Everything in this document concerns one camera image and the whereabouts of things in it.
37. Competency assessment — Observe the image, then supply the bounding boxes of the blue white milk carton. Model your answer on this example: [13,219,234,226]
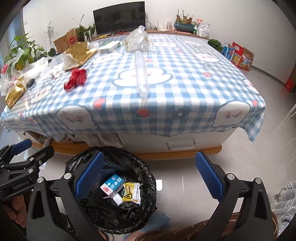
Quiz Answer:
[100,174,125,198]

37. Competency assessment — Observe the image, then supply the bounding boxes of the yellow white snack bag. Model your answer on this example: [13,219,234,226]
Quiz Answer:
[122,182,141,204]

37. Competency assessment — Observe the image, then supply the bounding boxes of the red mesh net bag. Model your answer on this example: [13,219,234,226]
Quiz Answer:
[64,68,87,91]

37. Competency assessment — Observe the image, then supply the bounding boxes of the clear plastic tube case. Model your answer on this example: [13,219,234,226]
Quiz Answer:
[135,50,149,101]

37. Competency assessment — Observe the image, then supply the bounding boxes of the green white medicine box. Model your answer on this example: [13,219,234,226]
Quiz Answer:
[97,41,122,53]

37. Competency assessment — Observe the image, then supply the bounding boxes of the black-lined trash bin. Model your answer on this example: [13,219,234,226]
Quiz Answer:
[65,147,157,235]

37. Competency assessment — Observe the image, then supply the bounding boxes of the person's left hand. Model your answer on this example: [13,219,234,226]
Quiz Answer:
[4,195,27,227]

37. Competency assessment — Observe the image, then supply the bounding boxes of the grey patterned rug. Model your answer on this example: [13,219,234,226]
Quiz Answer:
[271,181,296,235]

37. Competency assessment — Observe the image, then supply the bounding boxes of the gold foil bag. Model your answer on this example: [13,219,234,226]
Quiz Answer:
[6,77,27,109]

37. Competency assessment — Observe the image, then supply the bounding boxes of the black oval remote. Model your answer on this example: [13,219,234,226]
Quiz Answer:
[27,78,35,88]

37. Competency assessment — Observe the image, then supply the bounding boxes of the clear bag with red print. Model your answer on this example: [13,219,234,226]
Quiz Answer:
[1,63,18,96]

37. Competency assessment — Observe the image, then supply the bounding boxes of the white plastic bag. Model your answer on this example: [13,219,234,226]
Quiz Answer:
[18,57,49,80]

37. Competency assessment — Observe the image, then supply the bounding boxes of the white coffee table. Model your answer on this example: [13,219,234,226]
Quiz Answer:
[16,128,236,161]

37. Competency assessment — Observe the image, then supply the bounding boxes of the blue sock foot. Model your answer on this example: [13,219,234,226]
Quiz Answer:
[139,211,171,233]

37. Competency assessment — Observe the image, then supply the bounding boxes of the green potted plant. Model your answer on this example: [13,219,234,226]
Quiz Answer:
[4,33,49,71]

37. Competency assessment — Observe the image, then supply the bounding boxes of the blue checkered tablecloth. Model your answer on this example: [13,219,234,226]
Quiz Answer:
[1,34,266,141]

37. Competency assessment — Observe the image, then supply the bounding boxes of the brown gold paper bag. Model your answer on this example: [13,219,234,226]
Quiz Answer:
[62,42,97,71]

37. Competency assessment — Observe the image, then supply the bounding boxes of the cardboard box red logo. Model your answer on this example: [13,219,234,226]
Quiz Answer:
[54,29,77,53]

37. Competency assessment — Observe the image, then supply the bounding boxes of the small plant by television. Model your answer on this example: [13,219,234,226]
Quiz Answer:
[73,15,96,42]

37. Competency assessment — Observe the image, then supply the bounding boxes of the clear crumpled plastic bag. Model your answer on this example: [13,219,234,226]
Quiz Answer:
[125,25,151,52]

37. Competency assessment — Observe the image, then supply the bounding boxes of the black television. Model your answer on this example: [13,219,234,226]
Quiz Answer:
[93,1,145,35]

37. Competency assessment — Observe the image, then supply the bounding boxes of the colourful boxes on floor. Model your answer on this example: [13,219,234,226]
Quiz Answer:
[222,42,254,71]

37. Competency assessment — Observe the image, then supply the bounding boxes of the blue bonsai planter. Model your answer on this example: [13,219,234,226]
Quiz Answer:
[174,9,194,33]

